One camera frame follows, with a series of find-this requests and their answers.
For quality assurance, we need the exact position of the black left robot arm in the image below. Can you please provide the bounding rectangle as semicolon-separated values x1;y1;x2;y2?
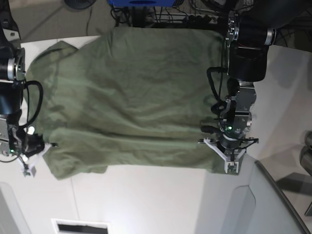
201;0;312;166

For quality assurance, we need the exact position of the black round fan base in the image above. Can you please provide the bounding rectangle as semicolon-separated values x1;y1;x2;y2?
64;0;96;10

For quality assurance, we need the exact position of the grey metal cylinder stand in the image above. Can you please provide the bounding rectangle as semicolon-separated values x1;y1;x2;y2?
299;131;312;175

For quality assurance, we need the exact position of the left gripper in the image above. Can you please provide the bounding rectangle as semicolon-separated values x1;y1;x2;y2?
198;134;259;162

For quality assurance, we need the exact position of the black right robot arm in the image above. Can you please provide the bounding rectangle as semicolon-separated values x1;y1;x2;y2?
0;0;45;171

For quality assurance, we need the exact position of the blue box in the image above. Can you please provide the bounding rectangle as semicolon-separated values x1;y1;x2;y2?
108;0;176;7

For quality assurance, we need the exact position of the black table leg post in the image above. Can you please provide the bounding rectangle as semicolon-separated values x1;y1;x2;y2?
131;6;148;28

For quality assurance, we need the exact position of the green t-shirt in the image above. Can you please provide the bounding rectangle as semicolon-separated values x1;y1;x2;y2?
26;27;224;180

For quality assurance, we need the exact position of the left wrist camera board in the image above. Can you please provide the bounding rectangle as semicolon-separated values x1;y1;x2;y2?
224;161;240;174

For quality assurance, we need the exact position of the power strip with cables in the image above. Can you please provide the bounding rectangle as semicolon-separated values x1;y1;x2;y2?
146;0;225;24

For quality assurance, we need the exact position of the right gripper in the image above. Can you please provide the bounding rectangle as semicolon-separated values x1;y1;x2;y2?
17;134;45;168

